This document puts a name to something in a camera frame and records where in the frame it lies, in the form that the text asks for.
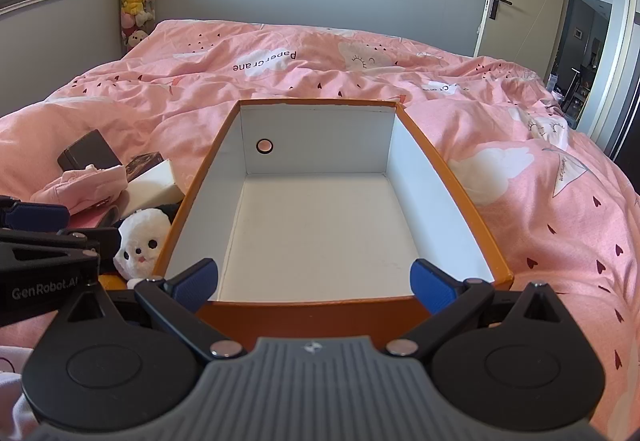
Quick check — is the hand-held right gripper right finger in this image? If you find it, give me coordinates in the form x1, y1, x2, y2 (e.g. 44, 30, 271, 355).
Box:
386, 258, 577, 363

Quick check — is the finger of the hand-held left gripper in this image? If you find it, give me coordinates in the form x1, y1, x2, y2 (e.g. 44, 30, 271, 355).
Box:
0, 195, 72, 231
0, 227, 122, 282

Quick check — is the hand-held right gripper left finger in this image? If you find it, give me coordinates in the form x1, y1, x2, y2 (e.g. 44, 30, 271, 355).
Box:
50, 258, 247, 363

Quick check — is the white rectangular box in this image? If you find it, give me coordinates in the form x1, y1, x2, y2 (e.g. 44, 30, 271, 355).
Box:
119, 159, 184, 217

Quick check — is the orange cardboard box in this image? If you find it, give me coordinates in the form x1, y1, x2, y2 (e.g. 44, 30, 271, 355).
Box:
152, 98, 515, 352

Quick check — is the pink cloth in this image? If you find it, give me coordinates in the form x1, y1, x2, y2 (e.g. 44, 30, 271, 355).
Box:
30, 164, 129, 216

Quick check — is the white plush toy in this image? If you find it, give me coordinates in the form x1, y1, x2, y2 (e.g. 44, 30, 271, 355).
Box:
113, 208, 174, 283

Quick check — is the dark grey square box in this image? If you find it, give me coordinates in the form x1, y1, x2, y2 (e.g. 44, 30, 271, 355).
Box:
57, 130, 119, 173

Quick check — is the brown printed box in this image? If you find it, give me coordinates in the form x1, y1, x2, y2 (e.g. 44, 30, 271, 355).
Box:
124, 152, 167, 183

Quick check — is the pink printed blanket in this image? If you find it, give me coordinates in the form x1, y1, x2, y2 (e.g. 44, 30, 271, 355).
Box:
0, 18, 640, 441

